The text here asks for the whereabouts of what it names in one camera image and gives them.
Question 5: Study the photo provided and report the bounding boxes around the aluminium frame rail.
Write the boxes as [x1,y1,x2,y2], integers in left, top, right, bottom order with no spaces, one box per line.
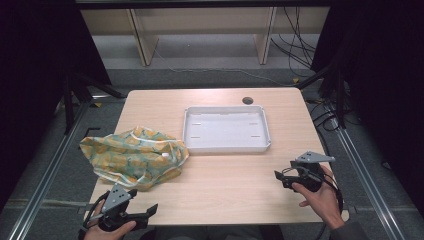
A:
[5,99,93,240]
[328,111,408,240]

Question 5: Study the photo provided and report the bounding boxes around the light wooden shelf unit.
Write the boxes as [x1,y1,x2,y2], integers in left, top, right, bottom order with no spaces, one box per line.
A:
[79,5,332,67]

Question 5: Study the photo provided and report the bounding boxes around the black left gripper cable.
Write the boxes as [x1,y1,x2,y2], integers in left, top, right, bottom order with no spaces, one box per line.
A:
[78,190,112,239]

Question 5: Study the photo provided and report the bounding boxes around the person's left hand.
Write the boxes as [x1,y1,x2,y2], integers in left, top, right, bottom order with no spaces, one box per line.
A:
[83,199,138,240]

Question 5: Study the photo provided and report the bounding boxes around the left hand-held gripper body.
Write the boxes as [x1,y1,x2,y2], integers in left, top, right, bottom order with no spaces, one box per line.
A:
[97,183,148,233]

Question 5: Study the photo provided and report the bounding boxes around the bundle of black cables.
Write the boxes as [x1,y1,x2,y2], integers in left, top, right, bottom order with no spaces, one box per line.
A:
[269,5,318,78]

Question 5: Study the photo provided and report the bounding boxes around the black metal stand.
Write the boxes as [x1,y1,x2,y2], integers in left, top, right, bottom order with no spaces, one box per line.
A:
[295,62,348,130]
[62,72,127,135]

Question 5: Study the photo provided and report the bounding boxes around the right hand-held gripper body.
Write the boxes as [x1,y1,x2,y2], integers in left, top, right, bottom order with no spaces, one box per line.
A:
[289,150,336,194]

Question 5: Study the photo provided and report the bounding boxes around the black curtain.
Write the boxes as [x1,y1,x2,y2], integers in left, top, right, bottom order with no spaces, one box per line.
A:
[309,0,424,218]
[0,0,113,214]

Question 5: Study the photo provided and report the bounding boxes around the white plastic tray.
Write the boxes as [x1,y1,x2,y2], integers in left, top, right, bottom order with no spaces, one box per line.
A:
[181,105,272,155]

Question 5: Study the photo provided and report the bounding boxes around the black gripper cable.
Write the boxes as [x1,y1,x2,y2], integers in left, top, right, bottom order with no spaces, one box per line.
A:
[78,190,112,239]
[316,171,345,240]

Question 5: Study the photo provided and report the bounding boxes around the lemon print cloth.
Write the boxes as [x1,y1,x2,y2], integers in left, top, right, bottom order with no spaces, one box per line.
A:
[79,125,190,192]

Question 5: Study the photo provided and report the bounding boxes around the black floor cables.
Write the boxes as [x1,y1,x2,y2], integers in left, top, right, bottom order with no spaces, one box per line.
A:
[305,95,338,133]

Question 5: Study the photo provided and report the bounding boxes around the person's right hand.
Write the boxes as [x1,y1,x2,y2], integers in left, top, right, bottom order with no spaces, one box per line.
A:
[291,164,346,231]

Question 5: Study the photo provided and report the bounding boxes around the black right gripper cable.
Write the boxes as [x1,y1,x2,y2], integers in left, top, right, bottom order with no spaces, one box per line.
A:
[316,171,345,240]

